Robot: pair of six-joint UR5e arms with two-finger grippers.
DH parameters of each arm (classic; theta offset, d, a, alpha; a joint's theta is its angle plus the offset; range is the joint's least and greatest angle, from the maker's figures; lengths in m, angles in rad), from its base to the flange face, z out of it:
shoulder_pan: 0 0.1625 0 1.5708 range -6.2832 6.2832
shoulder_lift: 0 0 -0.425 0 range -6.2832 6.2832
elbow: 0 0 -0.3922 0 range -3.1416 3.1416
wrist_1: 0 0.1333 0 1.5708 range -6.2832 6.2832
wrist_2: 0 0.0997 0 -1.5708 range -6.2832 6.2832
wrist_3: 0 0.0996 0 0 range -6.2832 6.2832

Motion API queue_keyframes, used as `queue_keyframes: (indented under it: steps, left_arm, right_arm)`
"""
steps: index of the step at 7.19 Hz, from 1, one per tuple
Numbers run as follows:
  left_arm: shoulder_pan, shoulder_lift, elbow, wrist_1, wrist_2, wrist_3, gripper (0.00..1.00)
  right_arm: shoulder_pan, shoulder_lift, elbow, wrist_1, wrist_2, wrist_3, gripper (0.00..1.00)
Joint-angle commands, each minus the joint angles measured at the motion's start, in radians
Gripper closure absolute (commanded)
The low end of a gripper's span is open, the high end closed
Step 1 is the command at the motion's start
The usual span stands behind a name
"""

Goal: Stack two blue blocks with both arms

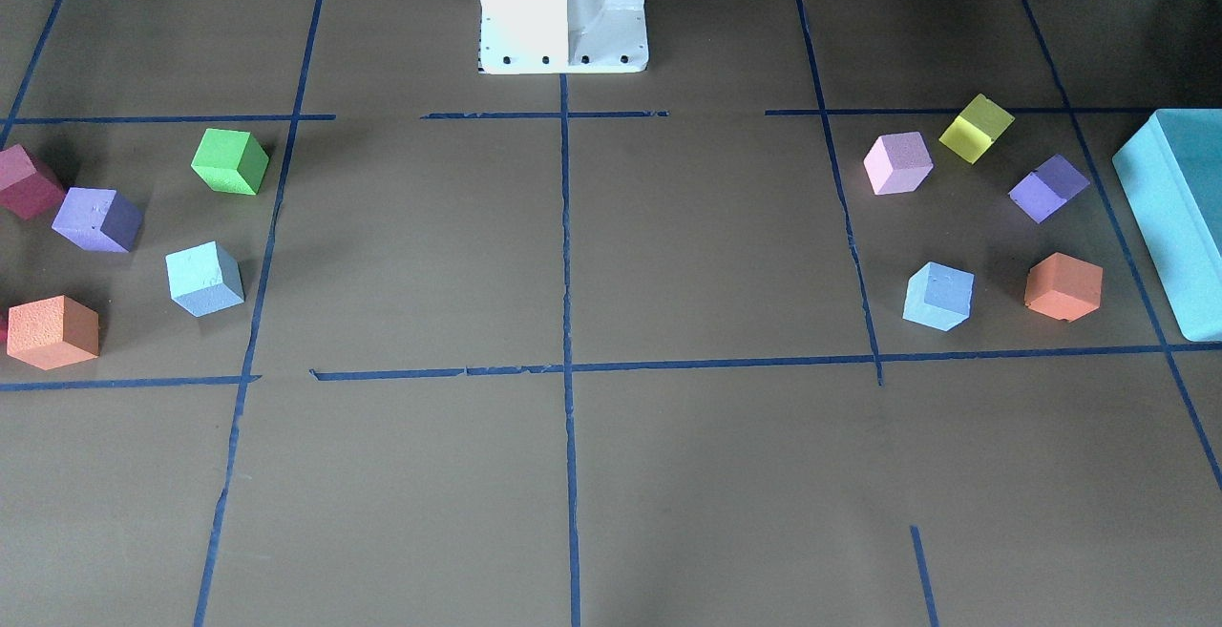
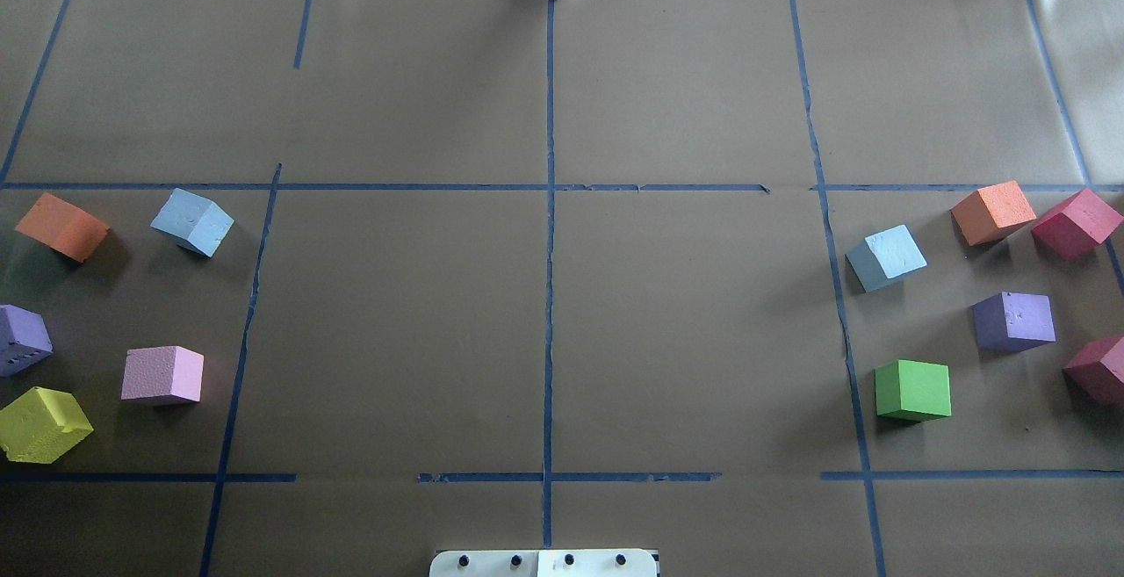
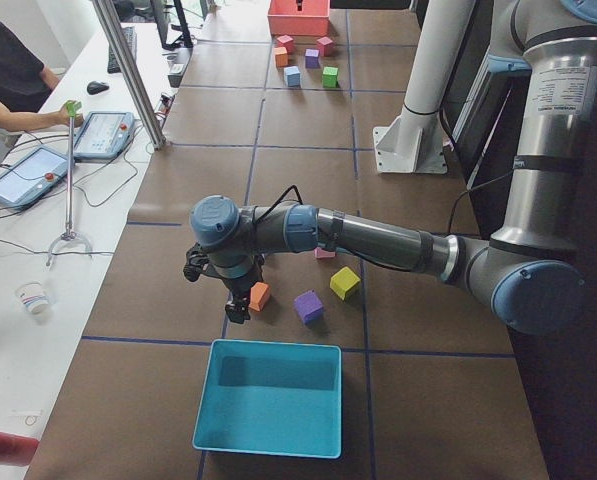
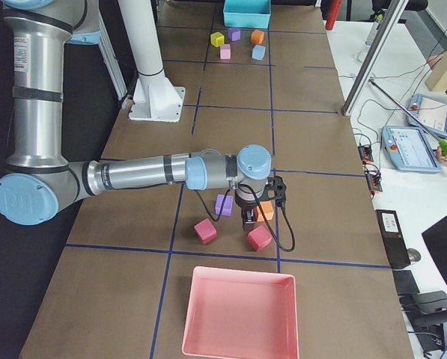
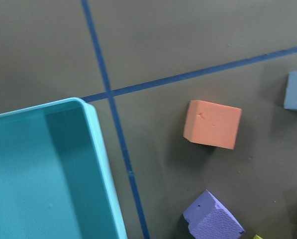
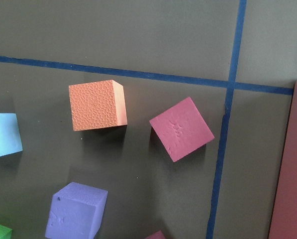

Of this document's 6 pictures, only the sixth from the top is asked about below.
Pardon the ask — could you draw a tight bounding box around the light blue foam block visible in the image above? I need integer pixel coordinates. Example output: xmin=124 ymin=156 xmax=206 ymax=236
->
xmin=0 ymin=113 xmax=23 ymax=157

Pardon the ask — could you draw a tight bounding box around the red foam block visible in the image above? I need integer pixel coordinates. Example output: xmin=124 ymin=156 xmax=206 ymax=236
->
xmin=145 ymin=231 xmax=166 ymax=239
xmin=149 ymin=97 xmax=214 ymax=162

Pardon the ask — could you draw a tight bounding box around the orange foam block right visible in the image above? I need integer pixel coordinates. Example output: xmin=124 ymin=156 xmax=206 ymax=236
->
xmin=69 ymin=80 xmax=127 ymax=131

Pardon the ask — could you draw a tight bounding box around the purple foam block right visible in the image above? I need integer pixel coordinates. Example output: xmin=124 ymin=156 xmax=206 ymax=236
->
xmin=45 ymin=182 xmax=108 ymax=239

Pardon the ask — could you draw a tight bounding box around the pink plastic tray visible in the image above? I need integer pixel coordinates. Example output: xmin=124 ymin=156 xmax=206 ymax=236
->
xmin=269 ymin=82 xmax=297 ymax=239

